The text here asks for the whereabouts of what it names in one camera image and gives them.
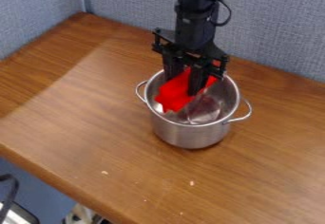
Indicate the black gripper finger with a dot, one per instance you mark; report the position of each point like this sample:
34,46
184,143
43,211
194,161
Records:
173,65
198,77

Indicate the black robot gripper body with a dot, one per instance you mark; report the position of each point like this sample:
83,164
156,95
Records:
190,39

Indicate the red rectangular block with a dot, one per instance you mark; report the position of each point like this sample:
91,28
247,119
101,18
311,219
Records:
173,96

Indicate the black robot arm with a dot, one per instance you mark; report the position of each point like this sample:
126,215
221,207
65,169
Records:
193,5

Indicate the stainless steel pot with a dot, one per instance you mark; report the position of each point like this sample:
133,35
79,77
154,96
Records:
202,123

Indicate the white object below table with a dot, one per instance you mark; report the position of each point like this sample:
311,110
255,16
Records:
82,215

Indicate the black and grey corner object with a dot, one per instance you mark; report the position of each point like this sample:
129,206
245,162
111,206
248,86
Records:
21,216

